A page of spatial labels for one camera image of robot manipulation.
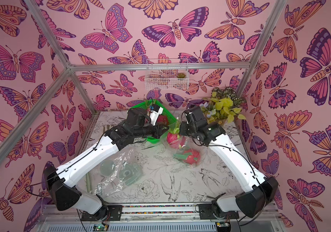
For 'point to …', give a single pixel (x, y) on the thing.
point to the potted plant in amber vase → (223, 105)
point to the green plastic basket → (170, 118)
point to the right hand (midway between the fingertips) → (184, 126)
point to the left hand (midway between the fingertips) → (170, 127)
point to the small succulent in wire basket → (181, 75)
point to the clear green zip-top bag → (117, 173)
